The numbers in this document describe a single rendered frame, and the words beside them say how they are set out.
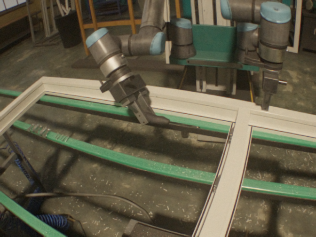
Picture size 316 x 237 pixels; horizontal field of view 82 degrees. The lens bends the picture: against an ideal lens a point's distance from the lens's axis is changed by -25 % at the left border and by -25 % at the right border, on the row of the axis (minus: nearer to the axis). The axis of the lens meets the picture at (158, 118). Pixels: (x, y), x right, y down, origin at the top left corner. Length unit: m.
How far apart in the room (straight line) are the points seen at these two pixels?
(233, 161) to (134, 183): 1.23
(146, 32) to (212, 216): 0.64
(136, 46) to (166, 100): 0.22
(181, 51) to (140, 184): 0.98
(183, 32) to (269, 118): 0.97
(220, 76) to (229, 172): 1.43
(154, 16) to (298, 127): 0.67
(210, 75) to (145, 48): 1.18
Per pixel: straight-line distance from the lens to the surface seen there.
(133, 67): 3.16
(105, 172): 1.88
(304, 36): 4.24
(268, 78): 0.67
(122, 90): 0.70
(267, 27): 0.64
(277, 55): 0.66
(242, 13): 0.76
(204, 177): 0.65
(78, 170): 1.98
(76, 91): 1.10
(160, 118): 0.73
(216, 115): 0.82
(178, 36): 1.59
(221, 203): 0.53
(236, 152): 0.63
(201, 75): 1.91
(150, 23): 0.88
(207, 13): 1.75
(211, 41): 1.73
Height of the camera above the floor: 1.39
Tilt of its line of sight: 38 degrees down
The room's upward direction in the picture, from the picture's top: 8 degrees counter-clockwise
